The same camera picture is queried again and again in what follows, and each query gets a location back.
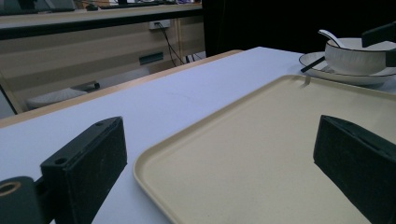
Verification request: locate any beige plastic tray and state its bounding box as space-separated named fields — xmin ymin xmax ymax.
xmin=133 ymin=74 xmax=396 ymax=224

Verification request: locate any white round chair base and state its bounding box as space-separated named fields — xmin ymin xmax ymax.
xmin=25 ymin=80 xmax=101 ymax=111

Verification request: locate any black keyboard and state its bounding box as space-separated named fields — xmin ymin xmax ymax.
xmin=98 ymin=1 xmax=164 ymax=10

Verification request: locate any wooden desk with black edge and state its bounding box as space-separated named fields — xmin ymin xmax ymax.
xmin=0 ymin=2 xmax=207 ymax=120

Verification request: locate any white bowl with black rim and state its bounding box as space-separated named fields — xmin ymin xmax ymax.
xmin=323 ymin=37 xmax=396 ymax=76

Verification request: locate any white wall socket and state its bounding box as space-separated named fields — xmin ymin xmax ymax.
xmin=148 ymin=19 xmax=172 ymax=31

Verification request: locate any black cable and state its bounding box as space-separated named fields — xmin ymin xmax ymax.
xmin=154 ymin=21 xmax=189 ymax=65

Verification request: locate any white ceramic spoon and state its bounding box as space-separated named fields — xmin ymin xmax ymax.
xmin=318 ymin=29 xmax=350 ymax=49

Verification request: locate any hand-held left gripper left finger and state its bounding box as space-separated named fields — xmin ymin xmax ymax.
xmin=40 ymin=116 xmax=128 ymax=224

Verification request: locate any white plate with black rim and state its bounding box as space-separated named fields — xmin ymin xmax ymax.
xmin=298 ymin=50 xmax=396 ymax=88

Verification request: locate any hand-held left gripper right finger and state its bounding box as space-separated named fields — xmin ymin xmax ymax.
xmin=312 ymin=114 xmax=396 ymax=224

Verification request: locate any black chopstick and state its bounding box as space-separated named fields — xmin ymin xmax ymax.
xmin=300 ymin=55 xmax=327 ymax=74

